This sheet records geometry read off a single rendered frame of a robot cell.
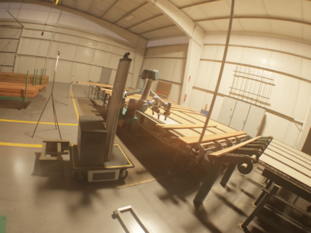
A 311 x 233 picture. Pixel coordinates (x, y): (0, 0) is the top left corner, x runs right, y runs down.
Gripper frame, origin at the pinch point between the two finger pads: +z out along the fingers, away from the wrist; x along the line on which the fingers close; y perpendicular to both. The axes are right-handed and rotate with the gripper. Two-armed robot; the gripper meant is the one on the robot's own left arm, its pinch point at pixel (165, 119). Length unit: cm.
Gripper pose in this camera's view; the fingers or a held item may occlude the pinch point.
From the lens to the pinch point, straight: 248.2
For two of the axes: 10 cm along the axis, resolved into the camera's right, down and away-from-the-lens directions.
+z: -2.5, 9.4, 2.2
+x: 7.4, 0.4, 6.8
